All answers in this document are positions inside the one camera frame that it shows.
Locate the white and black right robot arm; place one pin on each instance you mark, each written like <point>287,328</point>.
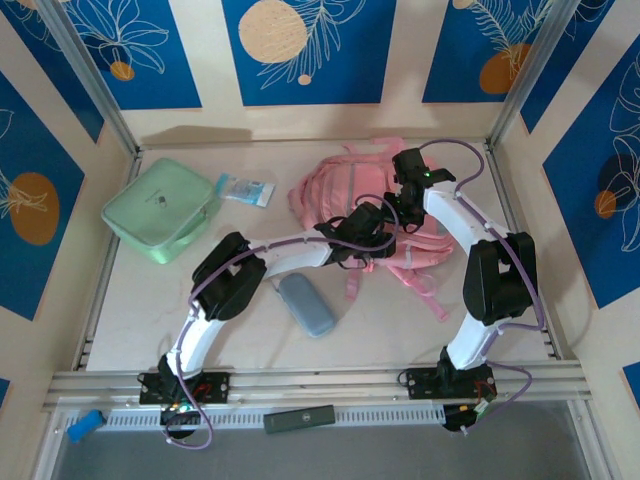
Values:
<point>500,280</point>

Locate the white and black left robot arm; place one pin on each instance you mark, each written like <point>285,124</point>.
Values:
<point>230,280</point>

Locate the dark green remote bar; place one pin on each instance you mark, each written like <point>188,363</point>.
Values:
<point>300,419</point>

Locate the aluminium table side rail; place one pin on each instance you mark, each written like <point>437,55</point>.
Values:
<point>509,200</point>
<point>92,325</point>

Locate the blue cylinder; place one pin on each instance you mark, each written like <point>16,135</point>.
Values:
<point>85,426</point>

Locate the mint green zip bag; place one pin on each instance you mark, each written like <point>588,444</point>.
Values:
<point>155,200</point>

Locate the pink student backpack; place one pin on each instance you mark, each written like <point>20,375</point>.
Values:
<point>330,200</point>

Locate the small black controller board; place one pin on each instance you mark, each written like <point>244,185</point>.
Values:
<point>180,415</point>
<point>460,420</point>

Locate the blue tissue packet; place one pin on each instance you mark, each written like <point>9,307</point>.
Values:
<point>245,190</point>

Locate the aluminium mounting rail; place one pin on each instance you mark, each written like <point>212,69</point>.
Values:
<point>320,382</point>

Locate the grey-blue pencil case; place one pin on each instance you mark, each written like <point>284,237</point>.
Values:
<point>307,305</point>

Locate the aluminium frame post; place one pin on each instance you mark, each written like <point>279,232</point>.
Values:
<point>90,75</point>
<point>530,75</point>

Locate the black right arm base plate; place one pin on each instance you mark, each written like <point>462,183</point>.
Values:
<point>420,385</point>

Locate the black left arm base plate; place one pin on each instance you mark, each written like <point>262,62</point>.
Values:
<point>215,387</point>

